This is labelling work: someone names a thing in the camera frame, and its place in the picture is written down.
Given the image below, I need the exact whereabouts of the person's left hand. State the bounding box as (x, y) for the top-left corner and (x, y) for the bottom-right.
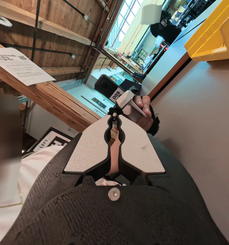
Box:
(132, 96), (155, 131)

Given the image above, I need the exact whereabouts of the white paper notice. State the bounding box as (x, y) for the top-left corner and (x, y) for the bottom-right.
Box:
(0, 48), (56, 87)

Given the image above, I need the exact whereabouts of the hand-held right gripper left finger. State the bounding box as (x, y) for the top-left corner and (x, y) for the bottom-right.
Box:
(64, 115), (113, 177)

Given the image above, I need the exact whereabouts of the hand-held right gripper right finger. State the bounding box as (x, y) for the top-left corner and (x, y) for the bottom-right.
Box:
(118, 115), (166, 179)

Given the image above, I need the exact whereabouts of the orange black pencil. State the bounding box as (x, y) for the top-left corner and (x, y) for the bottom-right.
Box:
(108, 107), (123, 141)

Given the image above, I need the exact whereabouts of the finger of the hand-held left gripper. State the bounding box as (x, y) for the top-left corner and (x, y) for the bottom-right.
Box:
(115, 91), (136, 110)
(122, 103), (148, 124)

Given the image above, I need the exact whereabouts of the framed marker sign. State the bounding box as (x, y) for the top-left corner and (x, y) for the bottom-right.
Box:
(27, 128), (73, 154)

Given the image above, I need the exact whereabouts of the person's left forearm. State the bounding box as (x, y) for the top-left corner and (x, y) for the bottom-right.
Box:
(108, 140), (122, 176)

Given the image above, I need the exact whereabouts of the wooden beam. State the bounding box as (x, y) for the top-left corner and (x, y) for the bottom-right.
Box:
(0, 38), (102, 133)

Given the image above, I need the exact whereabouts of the yellow plastic bin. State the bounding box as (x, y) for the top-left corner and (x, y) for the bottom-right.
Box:
(185, 0), (229, 62)

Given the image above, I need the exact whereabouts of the wood-edged work table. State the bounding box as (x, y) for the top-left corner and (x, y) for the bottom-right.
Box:
(139, 0), (224, 101)

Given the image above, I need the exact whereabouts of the person's white shirt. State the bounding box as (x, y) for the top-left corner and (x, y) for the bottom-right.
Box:
(0, 146), (126, 245)

